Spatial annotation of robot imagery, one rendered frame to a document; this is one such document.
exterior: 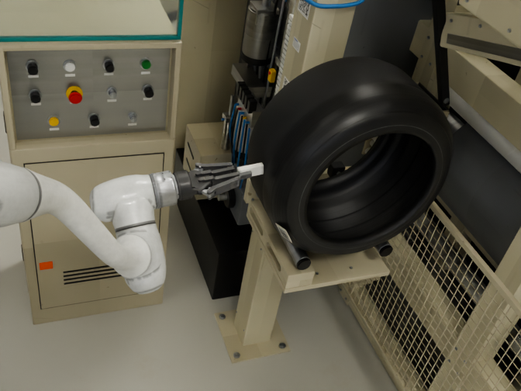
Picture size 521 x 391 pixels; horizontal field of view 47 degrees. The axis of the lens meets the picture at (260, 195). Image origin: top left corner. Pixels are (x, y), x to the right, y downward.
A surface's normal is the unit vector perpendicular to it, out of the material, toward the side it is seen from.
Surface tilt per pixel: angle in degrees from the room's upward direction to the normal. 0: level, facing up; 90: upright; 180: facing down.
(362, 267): 0
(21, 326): 0
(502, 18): 90
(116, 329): 0
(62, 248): 90
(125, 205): 49
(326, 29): 90
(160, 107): 90
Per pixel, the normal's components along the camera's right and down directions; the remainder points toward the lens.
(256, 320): 0.33, 0.63
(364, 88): -0.07, -0.72
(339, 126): -0.07, 0.00
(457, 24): -0.93, 0.11
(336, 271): 0.15, -0.77
